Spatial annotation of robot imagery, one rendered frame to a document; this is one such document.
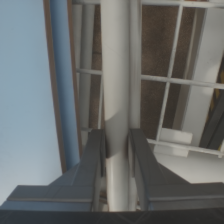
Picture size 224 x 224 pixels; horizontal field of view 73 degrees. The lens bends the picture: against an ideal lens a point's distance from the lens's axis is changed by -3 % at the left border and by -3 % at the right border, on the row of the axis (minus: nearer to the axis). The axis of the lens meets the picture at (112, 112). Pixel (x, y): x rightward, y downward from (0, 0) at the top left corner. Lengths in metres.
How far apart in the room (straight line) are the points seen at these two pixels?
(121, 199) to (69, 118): 0.10
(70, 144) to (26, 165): 0.05
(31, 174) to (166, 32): 0.63
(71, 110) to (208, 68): 0.17
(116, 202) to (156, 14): 0.64
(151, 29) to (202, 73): 0.48
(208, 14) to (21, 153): 0.26
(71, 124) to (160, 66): 0.55
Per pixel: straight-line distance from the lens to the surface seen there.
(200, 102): 0.23
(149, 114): 0.69
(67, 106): 0.16
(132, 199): 0.20
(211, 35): 0.23
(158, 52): 0.67
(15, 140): 0.18
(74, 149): 0.18
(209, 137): 0.40
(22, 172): 0.20
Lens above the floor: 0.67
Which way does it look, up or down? 70 degrees down
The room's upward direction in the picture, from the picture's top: 138 degrees counter-clockwise
